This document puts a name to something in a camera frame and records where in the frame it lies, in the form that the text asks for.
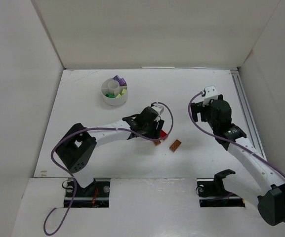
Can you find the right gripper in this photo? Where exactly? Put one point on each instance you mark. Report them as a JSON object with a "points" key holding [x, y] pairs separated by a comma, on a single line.
{"points": [[201, 111]]}

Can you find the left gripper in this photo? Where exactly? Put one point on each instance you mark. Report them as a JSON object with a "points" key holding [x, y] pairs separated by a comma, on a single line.
{"points": [[154, 129]]}

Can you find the red lego brick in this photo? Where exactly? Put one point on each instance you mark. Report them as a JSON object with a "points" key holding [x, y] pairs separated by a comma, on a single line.
{"points": [[163, 135]]}

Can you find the brown lego plate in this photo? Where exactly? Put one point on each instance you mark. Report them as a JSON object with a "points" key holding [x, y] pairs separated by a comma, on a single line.
{"points": [[157, 142], [174, 146]]}

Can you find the green 2x4 lego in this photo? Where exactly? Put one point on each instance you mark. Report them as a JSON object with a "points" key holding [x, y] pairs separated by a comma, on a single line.
{"points": [[110, 95]]}

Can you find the purple butterfly curved lego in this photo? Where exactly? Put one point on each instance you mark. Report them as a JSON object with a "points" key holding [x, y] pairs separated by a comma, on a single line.
{"points": [[122, 82]]}

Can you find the lavender 2x2 lego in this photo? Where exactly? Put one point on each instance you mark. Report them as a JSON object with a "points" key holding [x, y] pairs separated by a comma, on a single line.
{"points": [[117, 78]]}

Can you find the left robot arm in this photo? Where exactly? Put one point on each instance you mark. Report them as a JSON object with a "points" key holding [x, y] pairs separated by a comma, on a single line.
{"points": [[78, 144]]}

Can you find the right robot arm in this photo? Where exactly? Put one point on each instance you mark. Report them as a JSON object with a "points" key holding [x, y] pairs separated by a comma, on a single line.
{"points": [[269, 197]]}

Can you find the white round divided container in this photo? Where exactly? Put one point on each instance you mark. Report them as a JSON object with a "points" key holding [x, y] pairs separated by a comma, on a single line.
{"points": [[111, 86]]}

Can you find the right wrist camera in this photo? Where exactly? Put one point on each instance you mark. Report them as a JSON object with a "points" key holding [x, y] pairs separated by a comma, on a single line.
{"points": [[210, 93]]}

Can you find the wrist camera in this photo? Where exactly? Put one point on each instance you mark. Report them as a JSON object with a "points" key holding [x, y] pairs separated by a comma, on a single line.
{"points": [[210, 93], [158, 108]]}

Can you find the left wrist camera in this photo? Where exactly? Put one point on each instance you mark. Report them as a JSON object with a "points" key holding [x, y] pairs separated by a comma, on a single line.
{"points": [[158, 108]]}

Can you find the aluminium rail right side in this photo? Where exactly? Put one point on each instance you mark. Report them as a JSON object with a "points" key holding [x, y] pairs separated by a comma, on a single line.
{"points": [[249, 120]]}

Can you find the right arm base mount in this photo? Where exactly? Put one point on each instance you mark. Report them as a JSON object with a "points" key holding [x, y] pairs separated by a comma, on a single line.
{"points": [[212, 193]]}

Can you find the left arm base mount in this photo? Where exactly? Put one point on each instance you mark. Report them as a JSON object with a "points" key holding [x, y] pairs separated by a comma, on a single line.
{"points": [[96, 195]]}

